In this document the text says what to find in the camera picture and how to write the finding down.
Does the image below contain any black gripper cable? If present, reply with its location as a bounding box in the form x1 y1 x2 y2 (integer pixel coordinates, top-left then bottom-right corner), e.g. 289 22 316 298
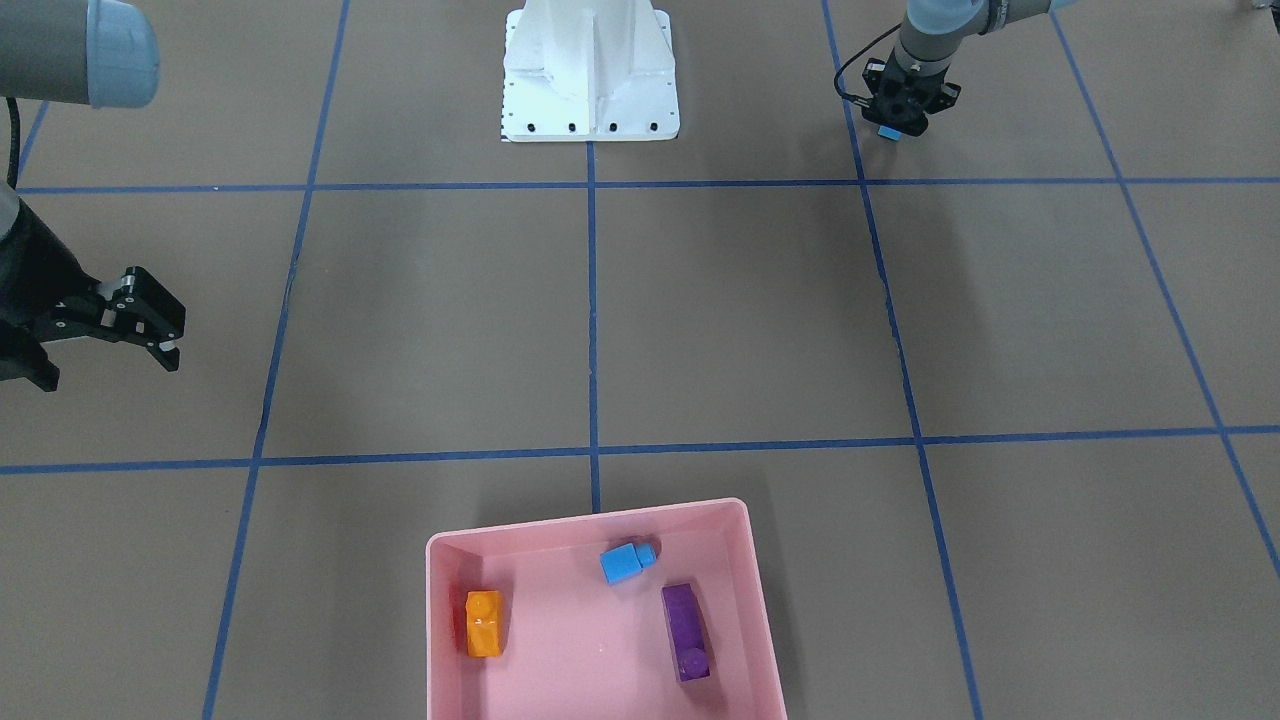
835 24 906 106

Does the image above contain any purple toy block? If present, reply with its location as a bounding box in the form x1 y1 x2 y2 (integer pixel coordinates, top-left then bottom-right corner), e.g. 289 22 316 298
660 583 710 683

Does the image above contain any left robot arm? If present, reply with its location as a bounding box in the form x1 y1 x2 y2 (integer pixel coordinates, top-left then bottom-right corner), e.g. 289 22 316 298
854 1 1071 137

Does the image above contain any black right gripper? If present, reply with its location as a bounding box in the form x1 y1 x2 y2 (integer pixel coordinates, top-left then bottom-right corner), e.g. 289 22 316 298
1 200 187 392

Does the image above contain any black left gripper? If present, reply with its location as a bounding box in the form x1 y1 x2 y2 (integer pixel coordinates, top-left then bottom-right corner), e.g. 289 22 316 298
861 58 963 137

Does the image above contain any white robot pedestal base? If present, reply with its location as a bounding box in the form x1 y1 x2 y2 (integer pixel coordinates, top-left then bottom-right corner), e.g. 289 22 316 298
500 1 681 143

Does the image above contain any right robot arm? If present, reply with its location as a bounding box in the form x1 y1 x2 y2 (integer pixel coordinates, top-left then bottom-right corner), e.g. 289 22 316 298
1 1 187 392

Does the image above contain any pink plastic box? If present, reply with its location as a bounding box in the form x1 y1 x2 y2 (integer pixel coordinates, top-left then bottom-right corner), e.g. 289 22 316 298
425 498 788 719

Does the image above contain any orange toy block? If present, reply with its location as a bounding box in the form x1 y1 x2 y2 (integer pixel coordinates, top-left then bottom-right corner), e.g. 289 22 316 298
463 591 506 659

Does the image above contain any small blue toy block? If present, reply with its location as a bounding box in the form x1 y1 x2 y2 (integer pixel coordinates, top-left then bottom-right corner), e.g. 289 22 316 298
599 542 658 585

